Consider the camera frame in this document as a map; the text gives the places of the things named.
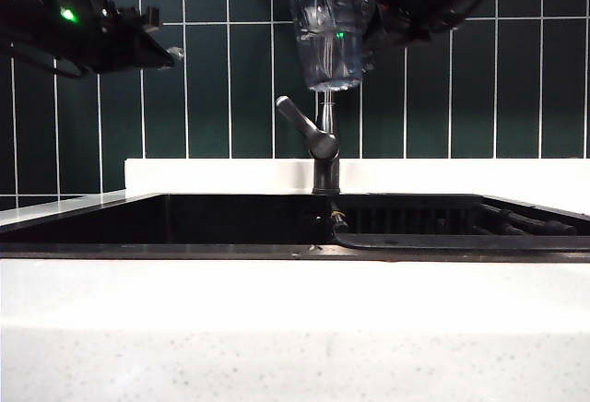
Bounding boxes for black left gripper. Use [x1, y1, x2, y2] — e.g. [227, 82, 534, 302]
[89, 5, 186, 75]

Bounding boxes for dark metal gooseneck faucet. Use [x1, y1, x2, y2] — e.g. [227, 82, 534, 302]
[312, 0, 343, 196]

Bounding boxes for black roll-up drying rack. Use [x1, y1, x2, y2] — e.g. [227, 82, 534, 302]
[326, 197, 590, 253]

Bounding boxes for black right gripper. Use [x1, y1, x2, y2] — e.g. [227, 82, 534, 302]
[357, 0, 462, 49]

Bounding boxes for clear glass mug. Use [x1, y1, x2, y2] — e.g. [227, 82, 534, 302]
[289, 0, 372, 94]

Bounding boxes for grey faucet lever handle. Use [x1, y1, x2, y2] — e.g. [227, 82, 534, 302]
[275, 95, 341, 162]

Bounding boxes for black kitchen sink basin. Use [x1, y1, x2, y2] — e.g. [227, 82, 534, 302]
[0, 192, 590, 264]

